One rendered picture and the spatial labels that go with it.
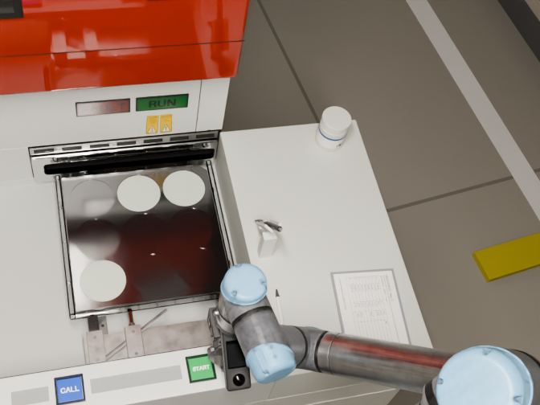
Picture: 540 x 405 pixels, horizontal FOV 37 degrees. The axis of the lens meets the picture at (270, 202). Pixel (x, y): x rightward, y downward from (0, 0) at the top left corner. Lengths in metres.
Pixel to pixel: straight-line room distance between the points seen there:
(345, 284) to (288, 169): 0.32
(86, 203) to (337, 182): 0.59
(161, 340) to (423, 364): 0.66
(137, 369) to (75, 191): 0.48
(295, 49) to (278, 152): 1.59
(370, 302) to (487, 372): 0.69
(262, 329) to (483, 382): 0.39
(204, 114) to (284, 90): 1.47
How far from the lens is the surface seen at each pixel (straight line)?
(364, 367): 1.37
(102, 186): 1.93
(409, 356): 1.34
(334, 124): 1.90
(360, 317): 1.76
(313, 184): 1.91
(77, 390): 1.65
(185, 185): 1.94
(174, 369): 1.67
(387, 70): 3.53
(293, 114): 3.26
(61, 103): 1.79
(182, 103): 1.83
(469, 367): 1.13
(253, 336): 1.33
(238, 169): 1.90
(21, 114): 1.82
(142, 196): 1.92
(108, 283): 1.81
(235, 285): 1.34
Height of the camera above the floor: 2.53
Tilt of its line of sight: 57 degrees down
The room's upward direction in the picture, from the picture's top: 16 degrees clockwise
